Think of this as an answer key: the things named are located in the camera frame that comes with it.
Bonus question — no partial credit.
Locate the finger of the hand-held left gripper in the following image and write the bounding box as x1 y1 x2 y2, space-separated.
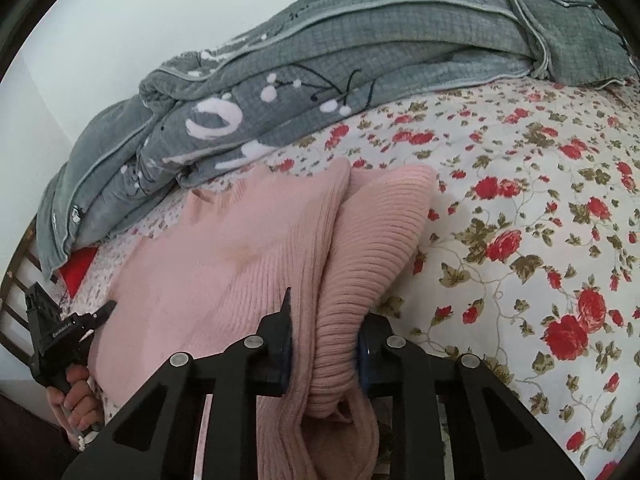
82 300 119 332

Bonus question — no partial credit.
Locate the grey printed blanket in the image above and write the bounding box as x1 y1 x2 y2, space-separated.
37 0 640 281

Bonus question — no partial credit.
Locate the person's left hand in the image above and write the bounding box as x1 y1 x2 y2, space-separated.
46 362 107 452

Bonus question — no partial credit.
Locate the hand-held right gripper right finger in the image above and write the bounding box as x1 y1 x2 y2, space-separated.
356 314 586 480

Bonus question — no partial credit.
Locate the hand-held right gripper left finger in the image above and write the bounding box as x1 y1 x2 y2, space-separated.
60 287 293 480

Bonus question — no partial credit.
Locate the red cloth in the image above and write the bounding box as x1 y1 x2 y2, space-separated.
57 247 98 296

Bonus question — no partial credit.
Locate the pink knit sweater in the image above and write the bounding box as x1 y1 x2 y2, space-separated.
87 157 441 480

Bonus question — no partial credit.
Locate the floral bed sheet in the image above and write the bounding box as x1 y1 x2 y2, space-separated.
65 75 640 480

